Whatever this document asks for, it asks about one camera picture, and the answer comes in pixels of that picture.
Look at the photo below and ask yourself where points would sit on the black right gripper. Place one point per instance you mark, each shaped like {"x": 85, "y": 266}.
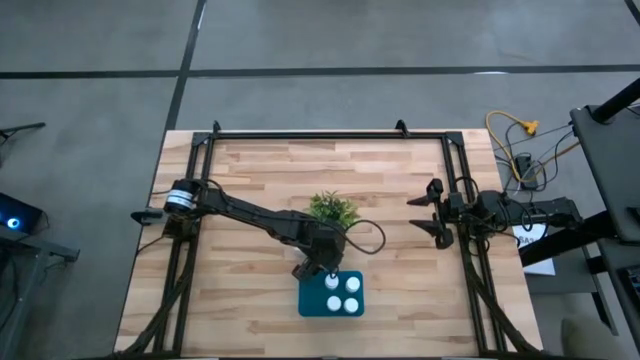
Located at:
{"x": 440, "y": 187}

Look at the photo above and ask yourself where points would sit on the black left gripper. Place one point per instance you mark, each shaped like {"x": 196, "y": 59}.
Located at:
{"x": 322, "y": 255}

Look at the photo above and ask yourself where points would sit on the white pill bottle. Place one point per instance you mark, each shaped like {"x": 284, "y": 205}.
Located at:
{"x": 351, "y": 305}
{"x": 353, "y": 284}
{"x": 334, "y": 303}
{"x": 331, "y": 282}

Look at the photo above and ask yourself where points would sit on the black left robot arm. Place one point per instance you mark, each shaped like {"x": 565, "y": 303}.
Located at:
{"x": 250, "y": 215}

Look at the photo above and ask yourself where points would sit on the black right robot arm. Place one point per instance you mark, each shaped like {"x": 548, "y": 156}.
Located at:
{"x": 555, "y": 212}

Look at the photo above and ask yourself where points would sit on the teal plastic basket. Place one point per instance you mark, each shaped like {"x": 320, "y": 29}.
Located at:
{"x": 310, "y": 302}

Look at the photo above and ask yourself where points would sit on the green plant in white pot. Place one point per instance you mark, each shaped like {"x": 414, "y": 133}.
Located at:
{"x": 332, "y": 207}

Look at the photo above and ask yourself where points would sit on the black power strip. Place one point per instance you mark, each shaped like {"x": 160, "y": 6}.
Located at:
{"x": 526, "y": 170}

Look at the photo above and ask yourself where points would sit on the white printed paper sheet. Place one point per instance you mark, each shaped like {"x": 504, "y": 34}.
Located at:
{"x": 542, "y": 262}

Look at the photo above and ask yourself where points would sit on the black desk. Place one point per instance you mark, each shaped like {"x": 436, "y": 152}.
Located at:
{"x": 610, "y": 165}

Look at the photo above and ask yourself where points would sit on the black pole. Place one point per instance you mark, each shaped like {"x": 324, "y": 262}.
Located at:
{"x": 620, "y": 99}

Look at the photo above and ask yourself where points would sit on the grey metal stand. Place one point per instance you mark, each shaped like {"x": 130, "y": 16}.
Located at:
{"x": 60, "y": 251}

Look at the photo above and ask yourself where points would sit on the black computer with blue light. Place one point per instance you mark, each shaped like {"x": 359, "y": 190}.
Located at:
{"x": 20, "y": 215}

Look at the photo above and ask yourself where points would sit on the black tripod leg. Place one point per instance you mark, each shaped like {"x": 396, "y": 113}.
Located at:
{"x": 30, "y": 126}

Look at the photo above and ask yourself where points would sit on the black aluminium table frame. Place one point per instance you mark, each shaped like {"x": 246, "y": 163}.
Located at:
{"x": 325, "y": 135}

